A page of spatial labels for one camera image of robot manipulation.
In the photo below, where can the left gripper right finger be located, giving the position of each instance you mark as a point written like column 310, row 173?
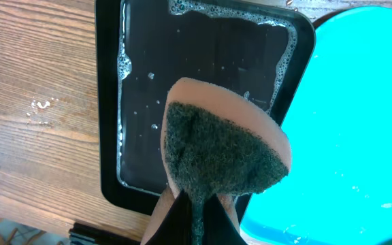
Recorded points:
column 218, row 228

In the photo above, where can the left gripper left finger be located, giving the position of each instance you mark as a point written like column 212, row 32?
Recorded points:
column 176, row 227

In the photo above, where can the pink green sponge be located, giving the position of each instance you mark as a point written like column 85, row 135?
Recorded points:
column 215, row 142

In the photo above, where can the teal plastic tray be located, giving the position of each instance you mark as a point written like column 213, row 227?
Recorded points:
column 339, row 190

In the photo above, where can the black water tray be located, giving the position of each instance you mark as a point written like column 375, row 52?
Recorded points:
column 145, row 46

